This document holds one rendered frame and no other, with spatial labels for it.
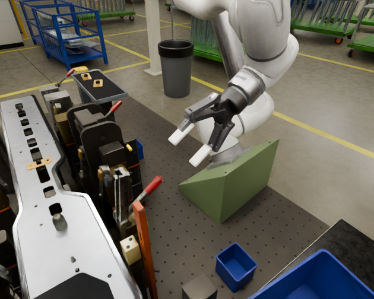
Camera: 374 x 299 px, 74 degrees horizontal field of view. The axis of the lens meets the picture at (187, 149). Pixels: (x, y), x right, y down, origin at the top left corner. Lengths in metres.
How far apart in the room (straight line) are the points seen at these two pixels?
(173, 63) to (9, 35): 4.85
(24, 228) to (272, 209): 0.96
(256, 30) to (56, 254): 0.72
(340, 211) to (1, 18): 7.30
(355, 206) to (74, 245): 2.20
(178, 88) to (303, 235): 2.92
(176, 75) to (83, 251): 3.12
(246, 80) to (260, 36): 0.12
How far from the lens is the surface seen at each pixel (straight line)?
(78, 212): 0.84
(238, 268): 1.03
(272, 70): 0.69
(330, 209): 2.39
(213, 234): 1.10
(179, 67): 3.60
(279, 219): 1.21
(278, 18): 0.60
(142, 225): 0.57
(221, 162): 1.14
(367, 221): 2.45
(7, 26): 7.56
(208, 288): 0.44
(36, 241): 0.82
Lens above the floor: 1.60
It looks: 37 degrees down
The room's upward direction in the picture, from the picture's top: straight up
